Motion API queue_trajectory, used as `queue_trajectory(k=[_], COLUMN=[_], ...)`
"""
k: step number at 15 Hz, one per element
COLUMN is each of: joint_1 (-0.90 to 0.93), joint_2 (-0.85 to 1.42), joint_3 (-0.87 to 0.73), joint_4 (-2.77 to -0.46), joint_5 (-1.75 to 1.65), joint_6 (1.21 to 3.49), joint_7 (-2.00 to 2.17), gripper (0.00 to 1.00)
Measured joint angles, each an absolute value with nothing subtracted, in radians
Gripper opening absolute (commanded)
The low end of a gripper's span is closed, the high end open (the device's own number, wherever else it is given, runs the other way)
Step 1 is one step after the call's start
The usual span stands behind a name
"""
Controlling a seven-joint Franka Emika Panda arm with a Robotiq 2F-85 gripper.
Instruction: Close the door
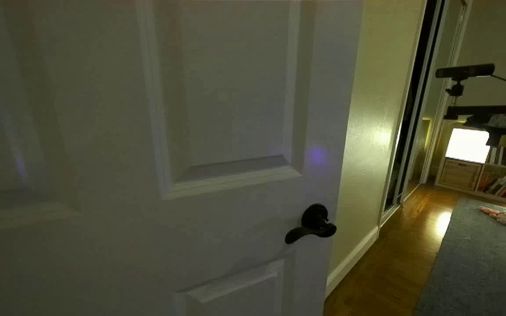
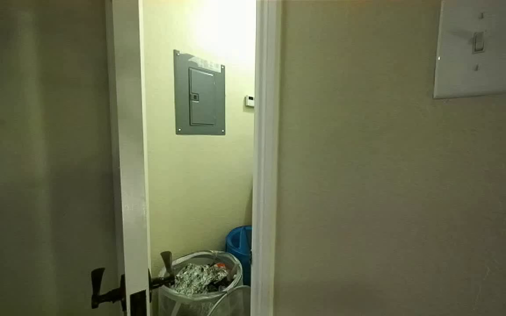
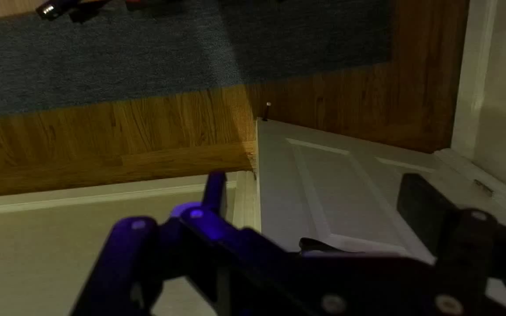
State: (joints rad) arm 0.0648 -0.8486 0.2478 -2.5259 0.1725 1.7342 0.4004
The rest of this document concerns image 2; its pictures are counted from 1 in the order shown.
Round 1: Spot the blue plastic bin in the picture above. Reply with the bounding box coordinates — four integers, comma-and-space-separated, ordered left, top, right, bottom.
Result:
225, 225, 251, 284

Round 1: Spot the grey electrical panel box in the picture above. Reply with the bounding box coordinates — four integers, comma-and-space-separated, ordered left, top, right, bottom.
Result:
174, 51, 225, 135

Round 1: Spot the clothes pile in hamper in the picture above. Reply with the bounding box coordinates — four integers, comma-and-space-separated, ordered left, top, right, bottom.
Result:
172, 261, 234, 297

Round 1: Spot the white mesh laundry hamper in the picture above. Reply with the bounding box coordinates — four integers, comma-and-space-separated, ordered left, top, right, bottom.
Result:
151, 251, 251, 316

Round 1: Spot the white wall thermostat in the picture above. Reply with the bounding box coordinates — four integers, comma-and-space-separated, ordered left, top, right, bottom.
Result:
244, 95, 255, 109

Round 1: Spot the white door frame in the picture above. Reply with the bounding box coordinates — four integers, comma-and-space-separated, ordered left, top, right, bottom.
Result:
251, 0, 283, 316

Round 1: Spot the white light switch plate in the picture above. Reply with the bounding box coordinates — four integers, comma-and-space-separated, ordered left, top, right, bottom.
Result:
434, 0, 506, 98

